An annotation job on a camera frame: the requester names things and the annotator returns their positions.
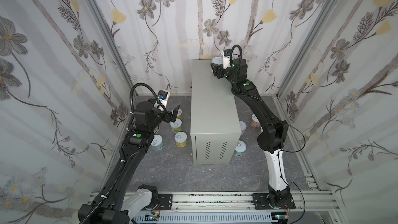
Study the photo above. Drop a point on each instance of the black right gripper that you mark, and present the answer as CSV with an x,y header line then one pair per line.
x,y
219,70

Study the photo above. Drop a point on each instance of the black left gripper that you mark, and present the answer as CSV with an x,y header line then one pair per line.
x,y
167,115

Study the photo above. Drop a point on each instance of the pink label can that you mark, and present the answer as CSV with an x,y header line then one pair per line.
x,y
217,61

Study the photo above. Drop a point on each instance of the yellow label can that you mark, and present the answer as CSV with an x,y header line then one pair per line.
x,y
181,139

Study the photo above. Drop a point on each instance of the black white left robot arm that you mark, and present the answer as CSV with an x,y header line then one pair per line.
x,y
106,207

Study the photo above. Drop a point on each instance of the orange label can far left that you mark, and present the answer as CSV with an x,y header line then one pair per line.
x,y
179,114

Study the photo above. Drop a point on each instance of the green label can middle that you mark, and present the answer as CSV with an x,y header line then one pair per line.
x,y
176,126

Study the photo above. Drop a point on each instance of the light blue can left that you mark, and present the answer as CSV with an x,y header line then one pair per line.
x,y
157,143

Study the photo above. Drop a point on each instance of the light blue can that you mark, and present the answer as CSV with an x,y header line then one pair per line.
x,y
157,143
240,148

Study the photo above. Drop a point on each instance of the grey metal cabinet box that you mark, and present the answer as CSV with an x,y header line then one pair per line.
x,y
215,128

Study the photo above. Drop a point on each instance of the white can beside cabinet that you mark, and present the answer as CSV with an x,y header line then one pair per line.
x,y
243,126

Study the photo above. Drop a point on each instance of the light blue can right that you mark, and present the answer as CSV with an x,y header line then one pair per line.
x,y
240,148

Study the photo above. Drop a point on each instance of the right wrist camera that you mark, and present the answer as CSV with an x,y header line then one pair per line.
x,y
227,58

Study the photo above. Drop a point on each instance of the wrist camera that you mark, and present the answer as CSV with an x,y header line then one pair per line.
x,y
227,58
162,97

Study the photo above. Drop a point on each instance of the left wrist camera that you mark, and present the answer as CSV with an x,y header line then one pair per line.
x,y
162,97

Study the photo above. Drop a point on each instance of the white slotted cable duct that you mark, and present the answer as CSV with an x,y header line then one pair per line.
x,y
206,218

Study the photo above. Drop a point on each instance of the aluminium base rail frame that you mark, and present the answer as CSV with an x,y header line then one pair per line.
x,y
308,207

